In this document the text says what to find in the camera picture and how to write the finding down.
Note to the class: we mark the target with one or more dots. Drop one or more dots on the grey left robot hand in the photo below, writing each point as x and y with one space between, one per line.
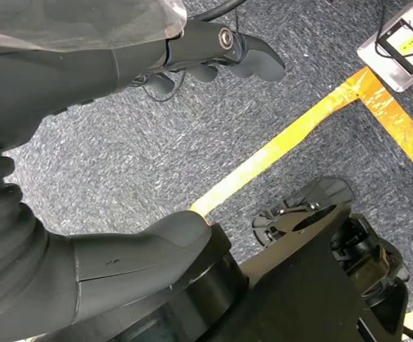
67 80

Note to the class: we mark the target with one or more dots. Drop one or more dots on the translucent plastic wrist cover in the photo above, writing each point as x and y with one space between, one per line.
85 21

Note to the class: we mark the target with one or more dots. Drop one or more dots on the ribbed grey left arm sleeve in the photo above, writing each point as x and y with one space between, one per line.
7 264

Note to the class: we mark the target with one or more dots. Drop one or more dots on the long yellow floor tape strip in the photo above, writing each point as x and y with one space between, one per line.
281 141

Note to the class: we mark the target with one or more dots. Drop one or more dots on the metal floor socket box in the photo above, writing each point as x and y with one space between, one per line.
402 52

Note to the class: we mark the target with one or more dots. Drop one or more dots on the wide yellow floor tape strip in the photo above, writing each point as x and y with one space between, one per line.
402 127

